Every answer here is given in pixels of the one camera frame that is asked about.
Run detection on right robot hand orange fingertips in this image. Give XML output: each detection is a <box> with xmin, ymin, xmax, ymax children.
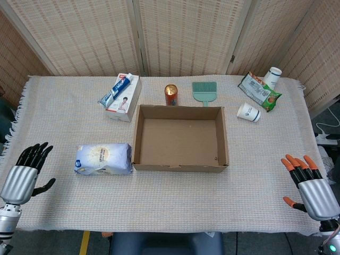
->
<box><xmin>280</xmin><ymin>154</ymin><xmax>340</xmax><ymax>222</ymax></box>

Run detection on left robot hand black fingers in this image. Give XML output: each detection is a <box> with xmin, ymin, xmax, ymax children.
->
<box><xmin>0</xmin><ymin>142</ymin><xmax>56</xmax><ymax>205</ymax></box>

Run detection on blue white plastic package bag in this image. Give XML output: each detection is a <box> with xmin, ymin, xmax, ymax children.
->
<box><xmin>73</xmin><ymin>143</ymin><xmax>133</xmax><ymax>176</ymax></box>

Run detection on white product box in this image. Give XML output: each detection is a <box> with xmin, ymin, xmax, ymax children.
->
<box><xmin>104</xmin><ymin>73</ymin><xmax>142</xmax><ymax>123</ymax></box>

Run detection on white power strip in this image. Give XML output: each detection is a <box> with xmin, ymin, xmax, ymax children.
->
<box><xmin>316</xmin><ymin>132</ymin><xmax>340</xmax><ymax>146</ymax></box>

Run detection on white paper cup blue band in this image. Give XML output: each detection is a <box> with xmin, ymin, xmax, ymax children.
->
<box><xmin>236</xmin><ymin>102</ymin><xmax>262</xmax><ymax>123</ymax></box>
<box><xmin>262</xmin><ymin>66</ymin><xmax>283</xmax><ymax>90</ymax></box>

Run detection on green snack bag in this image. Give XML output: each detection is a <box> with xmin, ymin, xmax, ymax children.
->
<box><xmin>237</xmin><ymin>71</ymin><xmax>283</xmax><ymax>113</ymax></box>

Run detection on blue toothpaste tube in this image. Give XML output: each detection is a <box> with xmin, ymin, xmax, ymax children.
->
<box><xmin>97</xmin><ymin>72</ymin><xmax>133</xmax><ymax>107</ymax></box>

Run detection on beige woven tablecloth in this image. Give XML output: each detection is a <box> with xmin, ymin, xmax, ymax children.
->
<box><xmin>0</xmin><ymin>74</ymin><xmax>322</xmax><ymax>237</ymax></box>

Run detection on open brown cardboard box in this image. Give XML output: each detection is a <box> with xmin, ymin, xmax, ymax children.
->
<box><xmin>132</xmin><ymin>104</ymin><xmax>230</xmax><ymax>173</ymax></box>

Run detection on green hand brush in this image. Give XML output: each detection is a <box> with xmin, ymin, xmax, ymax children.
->
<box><xmin>192</xmin><ymin>81</ymin><xmax>218</xmax><ymax>107</ymax></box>

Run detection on dark blue chair seat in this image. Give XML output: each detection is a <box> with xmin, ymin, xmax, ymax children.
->
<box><xmin>109</xmin><ymin>231</ymin><xmax>224</xmax><ymax>255</ymax></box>

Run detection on orange drink can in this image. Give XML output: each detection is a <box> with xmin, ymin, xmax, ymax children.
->
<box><xmin>164</xmin><ymin>84</ymin><xmax>179</xmax><ymax>107</ymax></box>

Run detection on woven folding screen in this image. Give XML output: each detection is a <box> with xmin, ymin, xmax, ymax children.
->
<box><xmin>0</xmin><ymin>0</ymin><xmax>340</xmax><ymax>117</ymax></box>

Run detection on white cable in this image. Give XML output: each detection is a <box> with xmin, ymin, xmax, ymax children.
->
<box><xmin>313</xmin><ymin>98</ymin><xmax>340</xmax><ymax>135</ymax></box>

